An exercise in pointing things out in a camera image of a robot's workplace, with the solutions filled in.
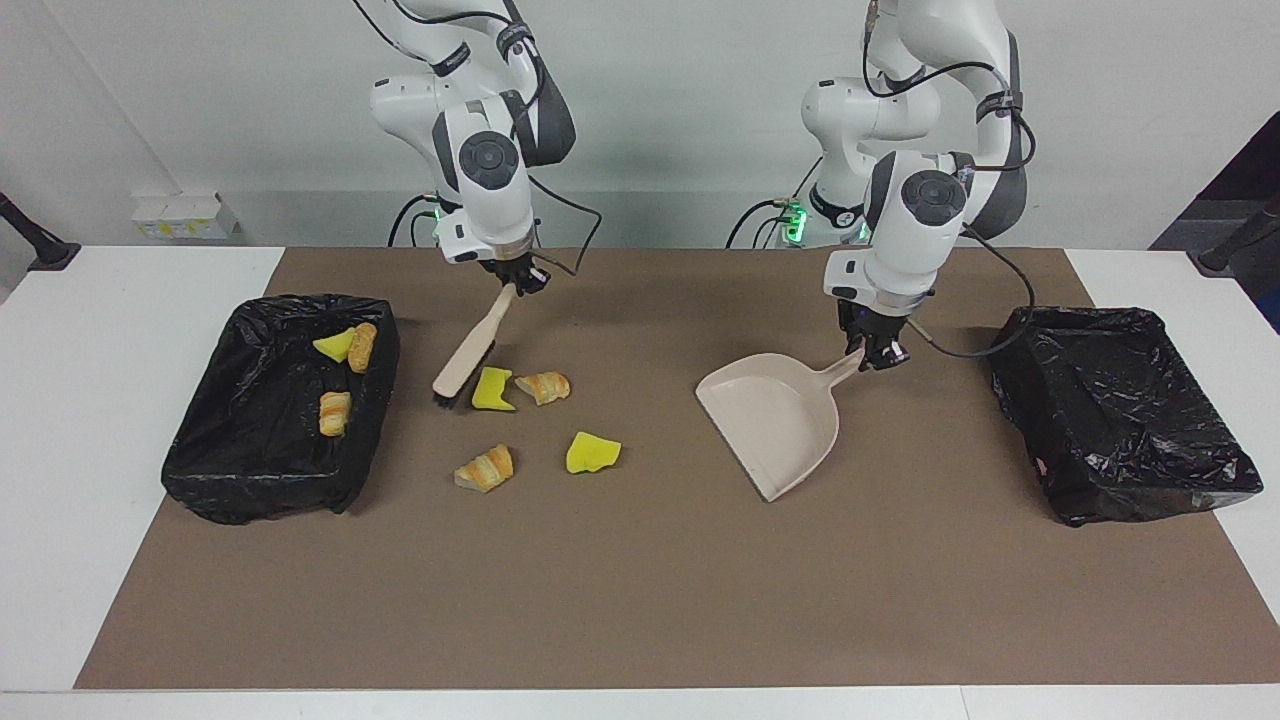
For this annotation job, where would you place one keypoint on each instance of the black bag lined bin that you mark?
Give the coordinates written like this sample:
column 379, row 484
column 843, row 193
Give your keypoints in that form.
column 260, row 450

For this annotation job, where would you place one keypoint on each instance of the dark panel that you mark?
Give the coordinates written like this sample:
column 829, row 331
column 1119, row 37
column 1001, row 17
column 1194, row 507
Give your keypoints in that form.
column 1250, row 180

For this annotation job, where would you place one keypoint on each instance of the brown bread roll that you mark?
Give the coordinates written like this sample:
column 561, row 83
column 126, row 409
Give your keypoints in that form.
column 362, row 346

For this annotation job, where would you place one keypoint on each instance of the beige plastic dustpan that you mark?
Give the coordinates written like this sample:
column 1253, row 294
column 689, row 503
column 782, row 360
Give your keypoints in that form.
column 770, row 420

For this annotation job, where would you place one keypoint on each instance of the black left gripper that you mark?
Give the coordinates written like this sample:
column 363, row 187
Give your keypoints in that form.
column 870, row 325

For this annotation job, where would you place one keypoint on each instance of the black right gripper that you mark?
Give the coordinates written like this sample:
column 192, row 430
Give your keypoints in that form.
column 515, row 270

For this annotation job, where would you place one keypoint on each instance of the white socket box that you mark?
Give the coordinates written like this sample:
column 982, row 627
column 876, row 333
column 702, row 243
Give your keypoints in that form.
column 185, row 215

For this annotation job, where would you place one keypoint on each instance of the pale bread piece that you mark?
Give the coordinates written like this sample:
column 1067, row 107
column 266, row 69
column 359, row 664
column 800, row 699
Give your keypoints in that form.
column 335, row 412

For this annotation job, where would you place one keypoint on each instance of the beige hand brush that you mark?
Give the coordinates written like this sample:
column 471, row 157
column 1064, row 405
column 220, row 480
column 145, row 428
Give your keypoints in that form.
column 470, row 355

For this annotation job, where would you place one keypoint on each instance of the brown table mat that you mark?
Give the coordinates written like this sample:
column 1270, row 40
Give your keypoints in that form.
column 640, row 620

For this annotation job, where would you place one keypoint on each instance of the striped croissant piece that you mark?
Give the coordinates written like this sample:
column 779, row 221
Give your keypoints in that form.
column 543, row 387
column 485, row 468

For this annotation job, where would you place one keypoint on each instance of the yellow sponge piece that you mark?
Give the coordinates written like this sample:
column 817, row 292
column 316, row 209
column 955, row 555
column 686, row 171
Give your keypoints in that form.
column 493, row 390
column 335, row 345
column 593, row 452

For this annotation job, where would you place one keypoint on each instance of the black stand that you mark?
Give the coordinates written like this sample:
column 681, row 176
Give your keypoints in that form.
column 35, row 240
column 1240, row 240

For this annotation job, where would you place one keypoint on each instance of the black bag bin pink spot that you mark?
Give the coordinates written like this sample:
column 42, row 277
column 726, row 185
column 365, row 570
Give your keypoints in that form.
column 1110, row 420

